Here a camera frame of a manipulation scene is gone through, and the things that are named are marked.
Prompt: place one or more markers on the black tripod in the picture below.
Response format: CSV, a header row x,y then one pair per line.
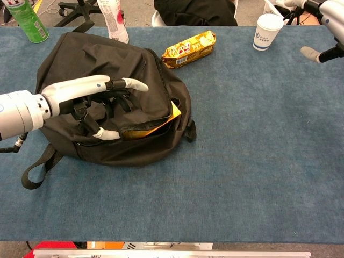
x,y
293,14

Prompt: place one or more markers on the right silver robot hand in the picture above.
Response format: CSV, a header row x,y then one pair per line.
x,y
333,13

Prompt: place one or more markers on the orange panel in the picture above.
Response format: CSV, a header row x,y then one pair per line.
x,y
104,245

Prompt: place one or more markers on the black office chair base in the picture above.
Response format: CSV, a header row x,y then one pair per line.
x,y
80,12

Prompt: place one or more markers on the white chair seat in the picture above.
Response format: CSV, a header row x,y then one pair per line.
x,y
156,20

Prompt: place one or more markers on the white yellow booklet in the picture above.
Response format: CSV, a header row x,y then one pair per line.
x,y
174,113

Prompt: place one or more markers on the black fabric backpack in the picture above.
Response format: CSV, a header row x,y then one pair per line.
x,y
107,61

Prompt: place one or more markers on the black garment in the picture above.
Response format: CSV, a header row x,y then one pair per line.
x,y
193,12

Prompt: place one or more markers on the aluminium profile rail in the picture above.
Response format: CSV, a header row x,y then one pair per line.
x,y
172,254

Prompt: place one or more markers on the white paper cup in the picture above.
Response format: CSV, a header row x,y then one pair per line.
x,y
266,32

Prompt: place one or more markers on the green cylindrical can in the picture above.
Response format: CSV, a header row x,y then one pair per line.
x,y
28,21

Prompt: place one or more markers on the gold biscuit packet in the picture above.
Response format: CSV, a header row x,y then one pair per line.
x,y
188,49

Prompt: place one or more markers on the red panel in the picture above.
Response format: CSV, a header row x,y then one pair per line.
x,y
53,245

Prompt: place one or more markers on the white plastic bottle with barcode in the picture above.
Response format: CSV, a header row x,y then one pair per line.
x,y
114,21

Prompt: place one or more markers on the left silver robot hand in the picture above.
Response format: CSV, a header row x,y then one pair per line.
x,y
75,87

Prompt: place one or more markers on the white plastic crate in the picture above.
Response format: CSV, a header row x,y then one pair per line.
x,y
270,6

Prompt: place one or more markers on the blue felt table cover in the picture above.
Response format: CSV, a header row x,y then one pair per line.
x,y
242,174

